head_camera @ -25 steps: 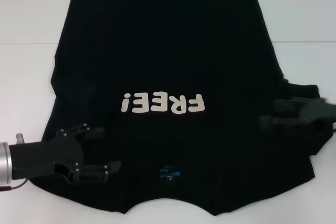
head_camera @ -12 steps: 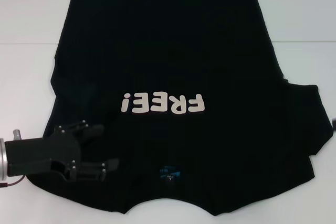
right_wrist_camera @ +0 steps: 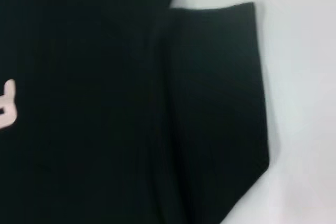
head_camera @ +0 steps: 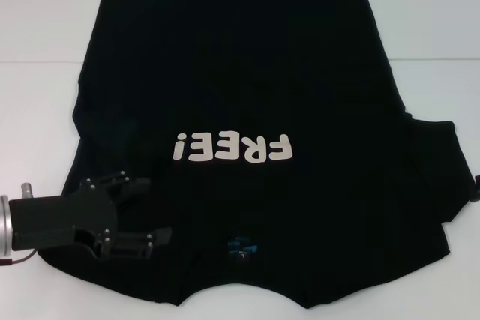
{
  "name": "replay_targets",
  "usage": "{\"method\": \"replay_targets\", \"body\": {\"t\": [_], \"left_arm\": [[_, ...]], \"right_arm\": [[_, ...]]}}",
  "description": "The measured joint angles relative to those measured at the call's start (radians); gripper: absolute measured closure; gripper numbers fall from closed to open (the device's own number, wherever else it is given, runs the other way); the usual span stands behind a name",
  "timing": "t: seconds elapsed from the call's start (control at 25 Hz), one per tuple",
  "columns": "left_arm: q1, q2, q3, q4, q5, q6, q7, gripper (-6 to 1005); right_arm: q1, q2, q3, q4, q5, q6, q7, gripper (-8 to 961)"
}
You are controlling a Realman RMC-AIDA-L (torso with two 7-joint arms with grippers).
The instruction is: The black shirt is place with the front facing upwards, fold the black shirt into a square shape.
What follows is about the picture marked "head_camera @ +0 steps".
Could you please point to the black shirt with FREE print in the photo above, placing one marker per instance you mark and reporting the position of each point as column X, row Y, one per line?
column 240, row 72

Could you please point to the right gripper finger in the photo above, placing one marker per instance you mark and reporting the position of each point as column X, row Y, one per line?
column 477, row 189

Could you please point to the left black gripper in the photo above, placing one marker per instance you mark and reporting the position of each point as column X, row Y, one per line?
column 60, row 219

